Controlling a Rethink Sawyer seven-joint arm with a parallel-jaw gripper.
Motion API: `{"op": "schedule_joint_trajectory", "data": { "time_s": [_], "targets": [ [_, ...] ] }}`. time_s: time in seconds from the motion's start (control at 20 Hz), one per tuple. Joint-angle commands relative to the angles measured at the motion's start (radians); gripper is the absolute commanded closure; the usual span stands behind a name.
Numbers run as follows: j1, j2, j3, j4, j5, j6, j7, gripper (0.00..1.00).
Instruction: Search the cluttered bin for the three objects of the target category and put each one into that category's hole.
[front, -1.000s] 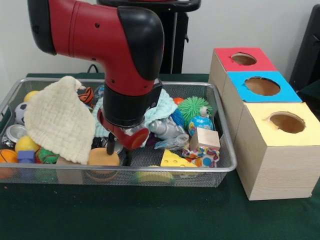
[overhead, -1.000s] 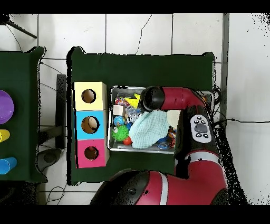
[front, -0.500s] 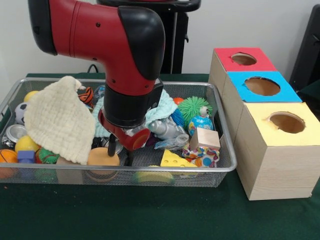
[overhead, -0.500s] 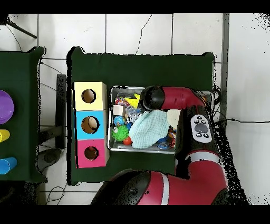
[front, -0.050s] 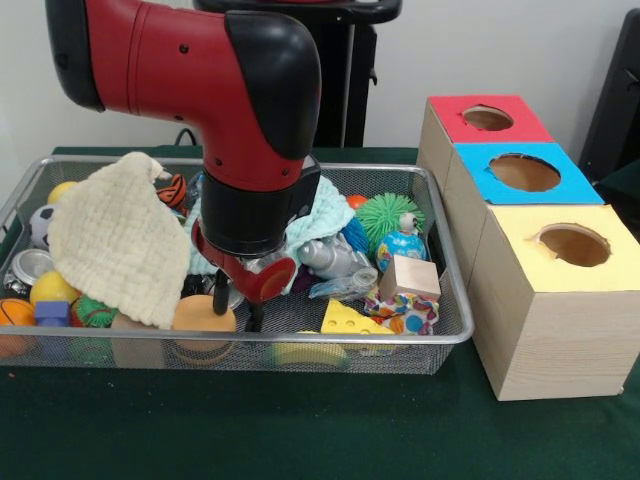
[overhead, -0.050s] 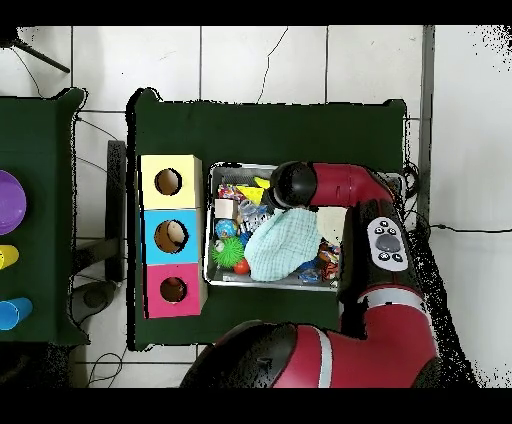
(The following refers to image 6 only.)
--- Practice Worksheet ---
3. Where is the green spiky ball with eyes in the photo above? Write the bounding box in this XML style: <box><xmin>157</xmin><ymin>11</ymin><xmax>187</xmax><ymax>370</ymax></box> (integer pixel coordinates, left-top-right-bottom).
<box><xmin>212</xmin><ymin>235</ymin><xmax>248</xmax><ymax>269</ymax></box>

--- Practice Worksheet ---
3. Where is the clear mesh bin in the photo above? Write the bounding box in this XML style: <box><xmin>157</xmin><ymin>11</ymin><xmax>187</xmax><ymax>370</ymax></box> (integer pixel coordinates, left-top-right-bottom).
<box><xmin>204</xmin><ymin>163</ymin><xmax>405</xmax><ymax>296</ymax></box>

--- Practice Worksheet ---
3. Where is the wooden box with three holes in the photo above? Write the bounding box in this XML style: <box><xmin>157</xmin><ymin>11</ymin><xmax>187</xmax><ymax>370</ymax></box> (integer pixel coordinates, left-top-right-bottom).
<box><xmin>139</xmin><ymin>154</ymin><xmax>208</xmax><ymax>320</ymax></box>

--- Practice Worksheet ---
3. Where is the plain wooden block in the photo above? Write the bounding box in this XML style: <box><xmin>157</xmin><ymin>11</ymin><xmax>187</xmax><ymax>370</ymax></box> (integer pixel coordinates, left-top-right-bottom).
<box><xmin>213</xmin><ymin>197</ymin><xmax>238</xmax><ymax>220</ymax></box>

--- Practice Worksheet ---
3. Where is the blue globe ball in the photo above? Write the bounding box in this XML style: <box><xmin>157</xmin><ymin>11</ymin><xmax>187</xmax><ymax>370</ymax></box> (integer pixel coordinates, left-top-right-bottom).
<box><xmin>215</xmin><ymin>218</ymin><xmax>239</xmax><ymax>240</ymax></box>

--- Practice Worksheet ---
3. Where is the mint green muslin cloth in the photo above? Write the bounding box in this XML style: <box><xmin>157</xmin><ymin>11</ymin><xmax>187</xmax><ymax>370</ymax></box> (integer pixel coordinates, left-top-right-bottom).
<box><xmin>243</xmin><ymin>206</ymin><xmax>323</xmax><ymax>284</ymax></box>

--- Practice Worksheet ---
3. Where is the cream muslin cloth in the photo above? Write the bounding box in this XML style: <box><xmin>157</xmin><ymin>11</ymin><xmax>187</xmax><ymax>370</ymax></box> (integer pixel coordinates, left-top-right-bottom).
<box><xmin>315</xmin><ymin>206</ymin><xmax>349</xmax><ymax>243</ymax></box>

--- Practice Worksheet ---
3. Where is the dark green tablecloth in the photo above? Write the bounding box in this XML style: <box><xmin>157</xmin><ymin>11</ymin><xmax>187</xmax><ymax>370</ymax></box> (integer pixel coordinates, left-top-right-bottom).
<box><xmin>126</xmin><ymin>87</ymin><xmax>409</xmax><ymax>353</ymax></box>

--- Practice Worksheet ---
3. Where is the dark green side table cloth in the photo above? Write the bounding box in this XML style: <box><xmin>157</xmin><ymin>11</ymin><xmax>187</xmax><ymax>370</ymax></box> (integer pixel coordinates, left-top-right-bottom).
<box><xmin>0</xmin><ymin>87</ymin><xmax>89</xmax><ymax>347</ymax></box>

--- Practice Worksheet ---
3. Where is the purple plate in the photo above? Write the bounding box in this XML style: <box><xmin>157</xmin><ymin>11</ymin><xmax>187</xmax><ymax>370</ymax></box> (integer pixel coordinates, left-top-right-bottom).
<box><xmin>0</xmin><ymin>169</ymin><xmax>29</xmax><ymax>237</ymax></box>

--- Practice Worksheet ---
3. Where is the yellow cup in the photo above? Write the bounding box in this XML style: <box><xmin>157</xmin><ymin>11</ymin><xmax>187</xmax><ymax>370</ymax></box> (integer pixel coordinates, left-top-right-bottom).
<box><xmin>0</xmin><ymin>244</ymin><xmax>21</xmax><ymax>271</ymax></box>

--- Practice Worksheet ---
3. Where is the blue cup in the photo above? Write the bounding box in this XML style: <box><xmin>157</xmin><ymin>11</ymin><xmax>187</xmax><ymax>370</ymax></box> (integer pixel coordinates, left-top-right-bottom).
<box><xmin>0</xmin><ymin>297</ymin><xmax>34</xmax><ymax>332</ymax></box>

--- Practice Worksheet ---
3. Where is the black tripod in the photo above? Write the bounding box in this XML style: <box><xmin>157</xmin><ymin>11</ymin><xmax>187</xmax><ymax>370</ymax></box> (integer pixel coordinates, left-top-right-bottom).
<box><xmin>0</xmin><ymin>27</ymin><xmax>72</xmax><ymax>75</ymax></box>

